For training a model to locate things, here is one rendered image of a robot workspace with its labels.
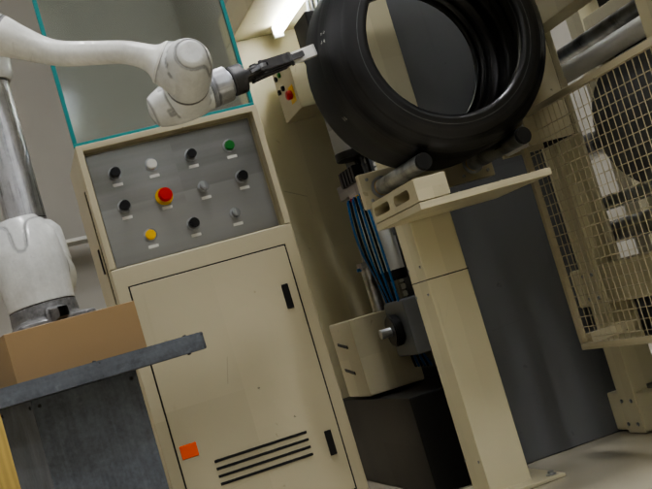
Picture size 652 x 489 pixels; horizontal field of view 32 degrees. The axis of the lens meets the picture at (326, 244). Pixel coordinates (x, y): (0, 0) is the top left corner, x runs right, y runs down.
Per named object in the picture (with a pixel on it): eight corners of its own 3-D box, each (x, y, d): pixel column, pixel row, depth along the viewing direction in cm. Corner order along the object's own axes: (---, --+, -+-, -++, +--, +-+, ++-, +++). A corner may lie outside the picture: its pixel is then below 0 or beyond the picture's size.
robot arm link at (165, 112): (216, 118, 281) (220, 94, 269) (158, 141, 277) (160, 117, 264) (197, 81, 284) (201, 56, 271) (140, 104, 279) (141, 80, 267)
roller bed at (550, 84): (502, 159, 339) (472, 65, 341) (545, 147, 344) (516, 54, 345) (530, 145, 320) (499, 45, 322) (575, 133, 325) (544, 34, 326)
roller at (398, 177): (386, 177, 313) (391, 193, 313) (372, 180, 312) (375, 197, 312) (430, 149, 280) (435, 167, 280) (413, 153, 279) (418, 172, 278)
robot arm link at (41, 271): (1, 314, 253) (-26, 221, 255) (15, 320, 270) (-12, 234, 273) (73, 292, 255) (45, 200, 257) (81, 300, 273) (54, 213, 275)
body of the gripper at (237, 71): (226, 63, 275) (260, 50, 278) (220, 73, 283) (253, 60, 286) (239, 91, 275) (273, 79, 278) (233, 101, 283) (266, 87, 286)
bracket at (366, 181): (364, 211, 313) (354, 177, 314) (492, 176, 324) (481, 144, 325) (368, 209, 310) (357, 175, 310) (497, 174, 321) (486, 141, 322)
